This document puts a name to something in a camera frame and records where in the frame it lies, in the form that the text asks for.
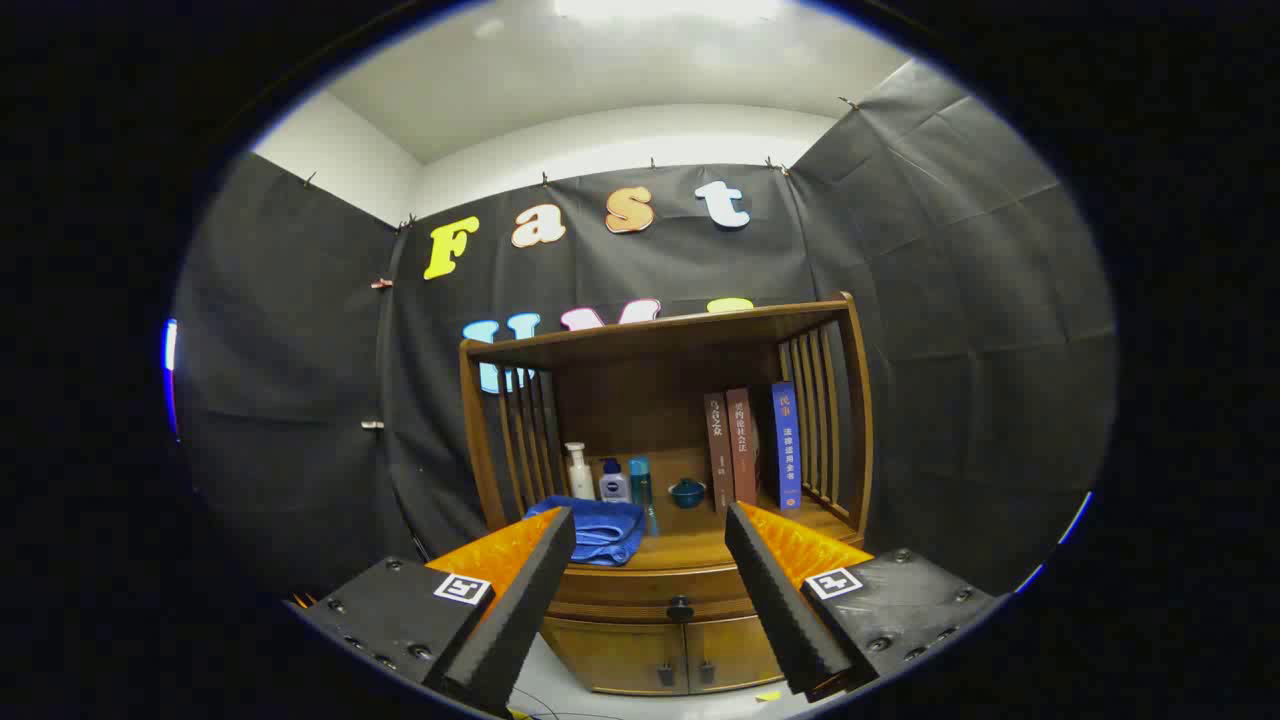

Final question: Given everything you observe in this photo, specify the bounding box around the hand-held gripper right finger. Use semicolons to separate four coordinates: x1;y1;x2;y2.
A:
724;501;1001;703

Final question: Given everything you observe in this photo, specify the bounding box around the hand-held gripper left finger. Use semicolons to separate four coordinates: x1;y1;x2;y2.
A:
295;505;578;716

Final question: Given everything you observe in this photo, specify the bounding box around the wooden drawer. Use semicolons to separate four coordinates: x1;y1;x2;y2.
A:
546;562;759;623

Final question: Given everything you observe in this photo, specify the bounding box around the wooden cabinet door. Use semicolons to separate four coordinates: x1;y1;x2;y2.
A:
685;615;786;691
545;617;691;696

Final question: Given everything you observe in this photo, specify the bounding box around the wooden countertop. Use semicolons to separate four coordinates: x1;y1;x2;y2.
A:
515;447;871;573

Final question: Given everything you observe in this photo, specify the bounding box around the wooden cabinet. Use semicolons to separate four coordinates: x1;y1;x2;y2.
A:
459;292;876;697

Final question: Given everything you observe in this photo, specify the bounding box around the blue folded towel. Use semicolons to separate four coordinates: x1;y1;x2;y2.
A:
523;495;647;567

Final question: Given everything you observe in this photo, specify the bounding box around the white pump bottle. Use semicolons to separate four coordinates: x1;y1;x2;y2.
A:
564;442;596;501

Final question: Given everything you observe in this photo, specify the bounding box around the blue book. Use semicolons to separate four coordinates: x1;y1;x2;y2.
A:
770;381;803;512

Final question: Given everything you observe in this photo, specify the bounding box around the dark brown book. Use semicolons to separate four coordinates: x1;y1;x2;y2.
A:
703;392;736;515

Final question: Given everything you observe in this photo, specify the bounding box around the reddish brown book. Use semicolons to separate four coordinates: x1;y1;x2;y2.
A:
726;387;761;508

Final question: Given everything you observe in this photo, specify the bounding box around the tall teal bottle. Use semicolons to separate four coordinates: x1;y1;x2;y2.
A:
629;457;660;536

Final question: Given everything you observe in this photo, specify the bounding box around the black backdrop cloth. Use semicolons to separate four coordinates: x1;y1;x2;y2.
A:
172;60;1118;601

